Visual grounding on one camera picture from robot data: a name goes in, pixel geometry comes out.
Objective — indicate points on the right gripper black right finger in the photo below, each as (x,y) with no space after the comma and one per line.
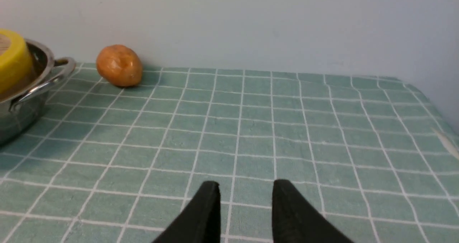
(295,220)

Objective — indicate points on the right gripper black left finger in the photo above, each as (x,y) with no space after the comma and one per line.
(199,222)

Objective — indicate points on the woven bamboo steamer lid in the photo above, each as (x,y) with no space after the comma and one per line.
(15,61)

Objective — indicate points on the stainless steel pot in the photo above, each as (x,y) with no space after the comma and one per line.
(20,110)

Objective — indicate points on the green checkered tablecloth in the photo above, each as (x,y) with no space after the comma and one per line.
(108,165)

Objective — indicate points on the brown potato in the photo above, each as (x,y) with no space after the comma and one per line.
(120,66)

